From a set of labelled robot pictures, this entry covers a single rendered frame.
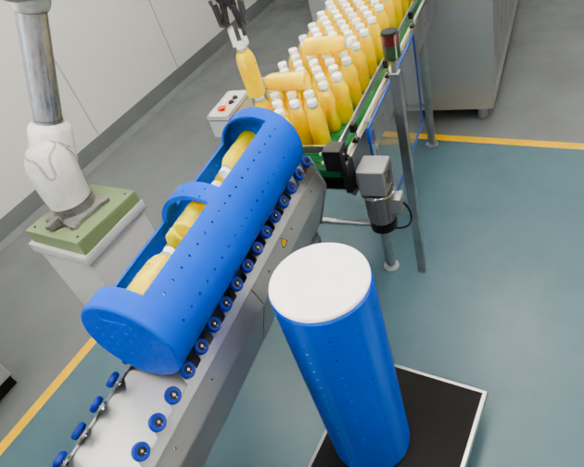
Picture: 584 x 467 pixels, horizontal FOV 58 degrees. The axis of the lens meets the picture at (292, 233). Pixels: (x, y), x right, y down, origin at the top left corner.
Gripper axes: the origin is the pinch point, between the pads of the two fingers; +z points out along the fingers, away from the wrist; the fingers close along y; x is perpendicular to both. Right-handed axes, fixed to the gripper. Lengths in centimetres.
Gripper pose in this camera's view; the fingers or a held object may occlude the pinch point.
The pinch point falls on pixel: (238, 36)
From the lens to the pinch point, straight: 202.8
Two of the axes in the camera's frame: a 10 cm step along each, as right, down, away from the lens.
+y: 9.0, 0.8, -4.4
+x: 3.6, -6.9, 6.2
